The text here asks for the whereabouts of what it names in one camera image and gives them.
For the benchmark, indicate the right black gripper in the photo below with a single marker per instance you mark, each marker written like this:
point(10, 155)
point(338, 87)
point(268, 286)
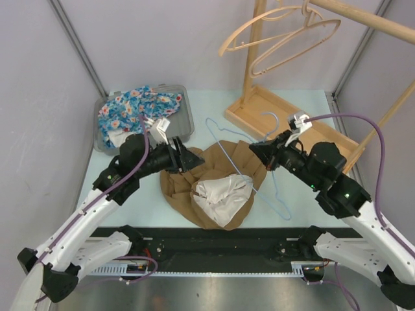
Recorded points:
point(270, 152)

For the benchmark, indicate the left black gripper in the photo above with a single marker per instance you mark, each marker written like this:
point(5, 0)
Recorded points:
point(182, 159)

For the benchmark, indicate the light blue wire hanger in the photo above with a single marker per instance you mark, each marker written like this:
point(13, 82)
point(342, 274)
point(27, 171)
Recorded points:
point(245, 164)

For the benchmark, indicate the tan brown skirt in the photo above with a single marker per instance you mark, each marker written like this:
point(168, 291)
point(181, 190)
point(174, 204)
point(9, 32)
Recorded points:
point(211, 195)

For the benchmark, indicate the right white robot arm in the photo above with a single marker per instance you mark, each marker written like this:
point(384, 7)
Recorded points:
point(391, 264)

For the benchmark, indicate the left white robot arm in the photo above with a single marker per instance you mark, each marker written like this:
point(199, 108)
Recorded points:
point(55, 268)

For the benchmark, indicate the upper wooden hanger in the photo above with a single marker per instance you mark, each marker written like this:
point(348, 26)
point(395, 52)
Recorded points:
point(250, 34)

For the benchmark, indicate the wooden hanger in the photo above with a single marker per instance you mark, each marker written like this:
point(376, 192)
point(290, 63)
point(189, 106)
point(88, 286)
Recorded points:
point(315, 31)
point(250, 34)

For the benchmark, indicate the lower wooden hanger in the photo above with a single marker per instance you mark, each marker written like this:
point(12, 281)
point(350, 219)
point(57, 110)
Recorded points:
point(315, 31)

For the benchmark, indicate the wooden clothes rack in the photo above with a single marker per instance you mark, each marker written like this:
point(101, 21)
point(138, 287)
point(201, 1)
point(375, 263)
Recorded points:
point(261, 113)

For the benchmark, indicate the blue floral cloth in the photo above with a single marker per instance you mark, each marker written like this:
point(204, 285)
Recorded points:
point(120, 115)

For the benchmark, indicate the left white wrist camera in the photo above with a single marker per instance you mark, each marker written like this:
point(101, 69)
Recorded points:
point(158, 129)

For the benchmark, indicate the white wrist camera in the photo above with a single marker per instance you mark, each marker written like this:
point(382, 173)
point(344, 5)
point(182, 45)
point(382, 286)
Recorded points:
point(158, 129)
point(298, 123)

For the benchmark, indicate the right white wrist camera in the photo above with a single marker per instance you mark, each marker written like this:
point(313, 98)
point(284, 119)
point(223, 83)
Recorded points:
point(298, 123)

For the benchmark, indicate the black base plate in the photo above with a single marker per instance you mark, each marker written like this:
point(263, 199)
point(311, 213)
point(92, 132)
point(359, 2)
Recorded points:
point(252, 250)

